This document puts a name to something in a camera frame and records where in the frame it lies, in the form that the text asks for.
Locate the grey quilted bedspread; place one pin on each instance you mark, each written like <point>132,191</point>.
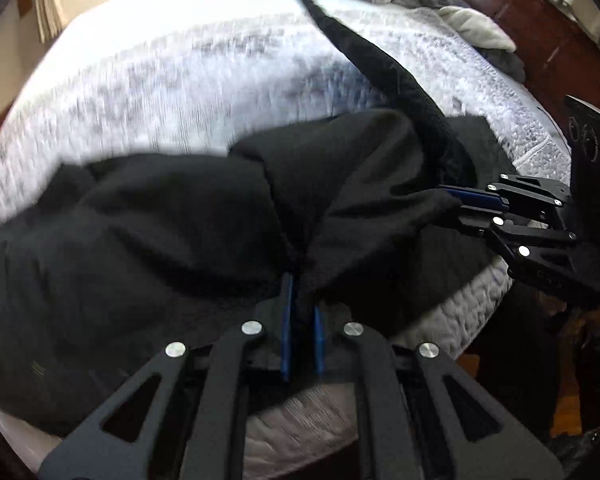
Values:
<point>196,76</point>

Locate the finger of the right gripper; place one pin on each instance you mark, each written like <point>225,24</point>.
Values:
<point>511,191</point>
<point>510,240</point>

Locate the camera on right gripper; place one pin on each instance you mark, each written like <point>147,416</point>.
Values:
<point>584,142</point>

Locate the beige curtain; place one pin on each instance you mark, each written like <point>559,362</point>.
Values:
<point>50,19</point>

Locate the dark wooden headboard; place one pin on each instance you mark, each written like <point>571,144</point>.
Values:
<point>559,59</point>

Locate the light grey cloth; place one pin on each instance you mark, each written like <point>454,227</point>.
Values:
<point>477,28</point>

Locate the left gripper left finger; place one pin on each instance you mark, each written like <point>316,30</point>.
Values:
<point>181,416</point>

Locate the black pants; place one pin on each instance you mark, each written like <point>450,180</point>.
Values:
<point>118,257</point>

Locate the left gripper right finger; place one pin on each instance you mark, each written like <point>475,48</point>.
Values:
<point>421,416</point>

